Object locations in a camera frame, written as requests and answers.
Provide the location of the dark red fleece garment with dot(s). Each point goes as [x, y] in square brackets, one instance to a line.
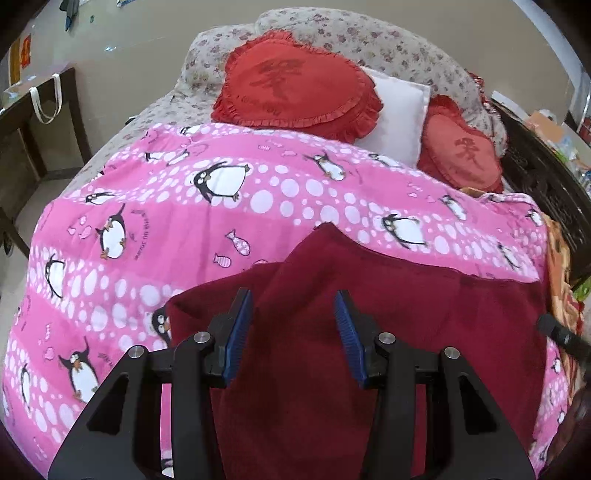
[294, 411]

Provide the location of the orange patterned blanket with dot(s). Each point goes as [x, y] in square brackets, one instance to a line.
[565, 307]

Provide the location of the small red heart pillow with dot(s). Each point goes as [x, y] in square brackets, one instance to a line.
[455, 153]

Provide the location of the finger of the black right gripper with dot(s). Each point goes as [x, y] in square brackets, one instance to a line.
[573, 345]

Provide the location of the pink penguin print blanket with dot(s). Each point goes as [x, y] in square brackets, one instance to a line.
[175, 224]

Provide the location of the floral beige quilt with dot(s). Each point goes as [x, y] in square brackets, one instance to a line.
[367, 41]

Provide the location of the large red heart pillow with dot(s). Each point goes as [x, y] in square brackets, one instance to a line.
[276, 82]

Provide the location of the white square pillow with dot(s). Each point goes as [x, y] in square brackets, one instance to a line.
[399, 129]

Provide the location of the dark wooden bed frame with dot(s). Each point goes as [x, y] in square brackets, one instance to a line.
[532, 167]

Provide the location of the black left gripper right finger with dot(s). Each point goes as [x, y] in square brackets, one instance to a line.
[466, 434]

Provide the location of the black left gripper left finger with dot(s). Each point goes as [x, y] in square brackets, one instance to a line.
[117, 435]

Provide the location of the dark wooden desk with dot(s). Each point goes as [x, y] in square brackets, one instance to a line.
[19, 179]

